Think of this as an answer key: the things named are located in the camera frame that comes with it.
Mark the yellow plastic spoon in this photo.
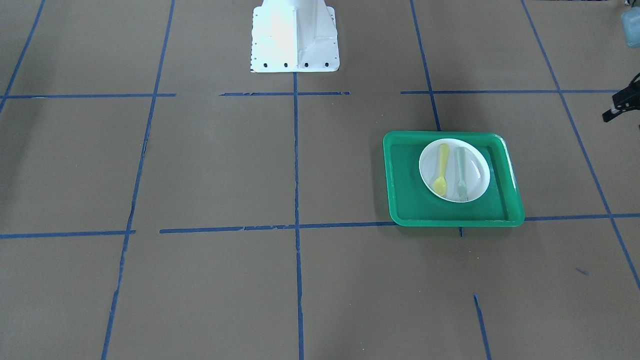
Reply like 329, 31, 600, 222
432, 143, 450, 198

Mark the green plastic tray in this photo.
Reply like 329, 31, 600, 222
382, 130, 525, 227

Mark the white round plate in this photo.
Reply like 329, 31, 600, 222
418, 137, 490, 204

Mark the pale green plastic fork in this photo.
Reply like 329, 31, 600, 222
455, 146, 468, 202

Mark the light blue container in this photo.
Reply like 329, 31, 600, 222
621, 6, 640, 49

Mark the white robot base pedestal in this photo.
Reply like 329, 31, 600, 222
250, 0, 341, 73

